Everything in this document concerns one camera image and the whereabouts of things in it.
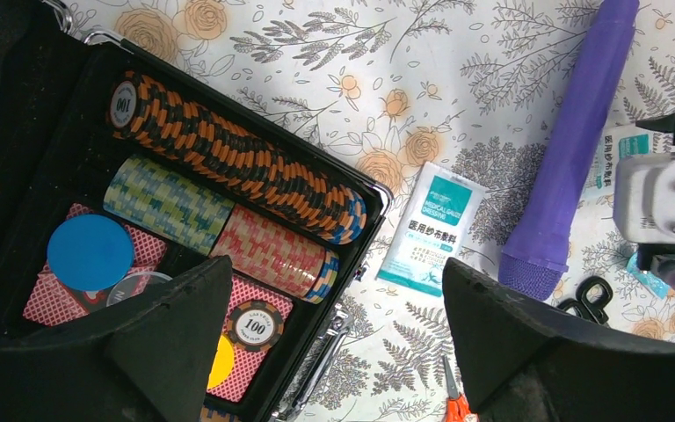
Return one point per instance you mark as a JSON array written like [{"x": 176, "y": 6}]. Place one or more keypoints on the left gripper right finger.
[{"x": 524, "y": 360}]

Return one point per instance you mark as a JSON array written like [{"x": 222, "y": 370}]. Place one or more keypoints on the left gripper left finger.
[{"x": 147, "y": 358}]

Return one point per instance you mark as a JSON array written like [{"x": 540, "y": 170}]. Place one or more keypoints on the gauze dressing packet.
[
  {"x": 615, "y": 143},
  {"x": 432, "y": 229}
]

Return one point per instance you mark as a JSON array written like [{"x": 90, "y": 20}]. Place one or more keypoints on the teal packet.
[{"x": 654, "y": 284}]

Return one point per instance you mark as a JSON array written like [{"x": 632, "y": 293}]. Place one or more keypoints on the purple flashlight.
[{"x": 534, "y": 257}]

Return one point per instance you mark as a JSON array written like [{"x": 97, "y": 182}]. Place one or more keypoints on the black poker chip case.
[{"x": 119, "y": 172}]

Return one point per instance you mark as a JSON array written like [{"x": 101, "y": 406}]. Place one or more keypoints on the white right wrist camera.
[{"x": 644, "y": 198}]

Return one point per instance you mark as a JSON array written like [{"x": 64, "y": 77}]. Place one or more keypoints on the orange handled scissors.
[{"x": 457, "y": 407}]

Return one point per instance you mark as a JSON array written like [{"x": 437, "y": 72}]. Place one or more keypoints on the black handled scissors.
[{"x": 590, "y": 300}]

